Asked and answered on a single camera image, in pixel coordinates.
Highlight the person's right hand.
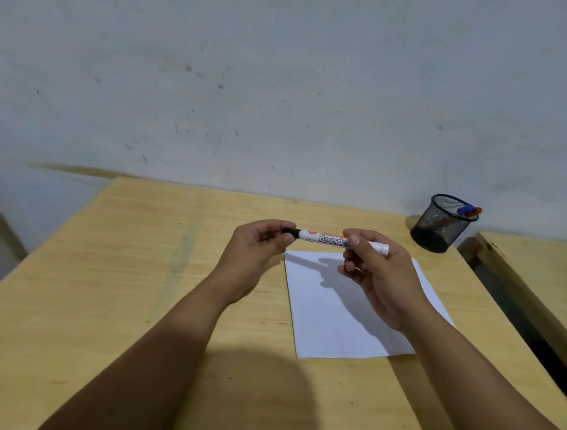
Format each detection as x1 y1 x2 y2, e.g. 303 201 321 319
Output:
338 228 434 334

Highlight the person's left hand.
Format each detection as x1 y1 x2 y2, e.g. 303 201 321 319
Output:
211 219 298 307

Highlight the white board marker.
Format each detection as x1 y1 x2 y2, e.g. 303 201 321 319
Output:
299 229 390 257

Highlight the person's left forearm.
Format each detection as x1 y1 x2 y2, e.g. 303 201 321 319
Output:
38 278 231 430

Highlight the person's right forearm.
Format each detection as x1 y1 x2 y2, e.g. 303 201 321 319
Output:
400 305 560 430

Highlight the white paper sheet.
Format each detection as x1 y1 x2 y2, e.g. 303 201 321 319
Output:
284 250 455 360

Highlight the black mesh pen holder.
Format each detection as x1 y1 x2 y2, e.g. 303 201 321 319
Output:
410 194 468 254

